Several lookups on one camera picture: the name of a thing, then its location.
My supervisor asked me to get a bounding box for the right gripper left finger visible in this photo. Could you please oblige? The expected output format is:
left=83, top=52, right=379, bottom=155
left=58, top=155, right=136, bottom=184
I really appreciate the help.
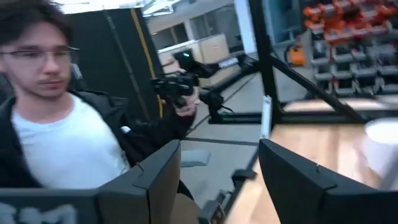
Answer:
left=98, top=139, right=182, bottom=224

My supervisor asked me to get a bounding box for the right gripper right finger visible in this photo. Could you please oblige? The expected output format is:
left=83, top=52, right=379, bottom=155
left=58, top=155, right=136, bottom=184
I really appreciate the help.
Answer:
left=258, top=138, right=383, bottom=224

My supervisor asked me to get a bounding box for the white mug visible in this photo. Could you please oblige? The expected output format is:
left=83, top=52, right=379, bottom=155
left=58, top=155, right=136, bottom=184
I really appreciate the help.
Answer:
left=362, top=117, right=398, bottom=191

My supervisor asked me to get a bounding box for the grey metal desk foot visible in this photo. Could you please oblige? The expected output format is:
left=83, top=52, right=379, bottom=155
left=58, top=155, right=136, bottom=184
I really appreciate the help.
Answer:
left=179, top=149, right=212, bottom=168

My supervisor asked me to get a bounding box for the person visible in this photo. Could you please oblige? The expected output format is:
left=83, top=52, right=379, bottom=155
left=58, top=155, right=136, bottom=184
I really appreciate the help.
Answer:
left=0, top=0, right=200, bottom=190

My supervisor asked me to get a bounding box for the black partition with yellow stripe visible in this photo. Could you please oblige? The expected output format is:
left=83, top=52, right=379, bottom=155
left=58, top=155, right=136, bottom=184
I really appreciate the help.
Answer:
left=62, top=7, right=164, bottom=125

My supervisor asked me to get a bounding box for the orange floor machine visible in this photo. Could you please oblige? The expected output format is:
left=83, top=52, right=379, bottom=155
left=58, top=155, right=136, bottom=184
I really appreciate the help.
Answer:
left=285, top=43, right=308, bottom=68

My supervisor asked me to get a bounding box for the rack of orange grey bins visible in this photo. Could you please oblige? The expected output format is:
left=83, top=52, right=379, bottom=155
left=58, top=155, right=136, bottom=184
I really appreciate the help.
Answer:
left=303, top=0, right=398, bottom=97

